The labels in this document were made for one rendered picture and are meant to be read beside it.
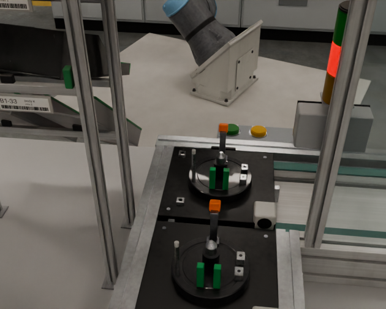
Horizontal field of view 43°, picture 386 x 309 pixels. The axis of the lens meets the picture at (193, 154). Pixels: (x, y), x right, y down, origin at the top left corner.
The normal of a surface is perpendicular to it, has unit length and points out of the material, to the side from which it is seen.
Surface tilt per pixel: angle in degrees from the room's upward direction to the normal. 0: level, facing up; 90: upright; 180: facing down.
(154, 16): 90
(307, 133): 90
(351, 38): 90
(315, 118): 90
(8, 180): 0
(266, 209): 0
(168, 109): 0
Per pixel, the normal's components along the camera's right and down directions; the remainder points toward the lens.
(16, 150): 0.00, -0.80
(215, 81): -0.55, 0.50
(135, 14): -0.13, 0.59
